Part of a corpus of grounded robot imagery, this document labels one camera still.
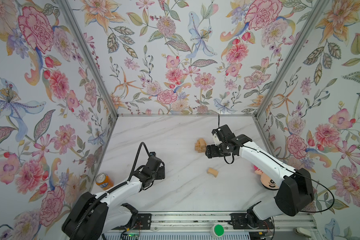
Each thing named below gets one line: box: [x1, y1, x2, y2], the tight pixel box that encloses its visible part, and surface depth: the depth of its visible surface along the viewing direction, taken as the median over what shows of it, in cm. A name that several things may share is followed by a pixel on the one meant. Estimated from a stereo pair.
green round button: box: [214, 224, 225, 237], surface depth 66 cm
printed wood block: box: [197, 142, 206, 148], surface depth 98 cm
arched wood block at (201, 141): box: [197, 138, 206, 145], surface depth 100 cm
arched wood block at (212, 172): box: [207, 168, 219, 178], surface depth 92 cm
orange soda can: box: [95, 172, 114, 191], surface depth 78 cm
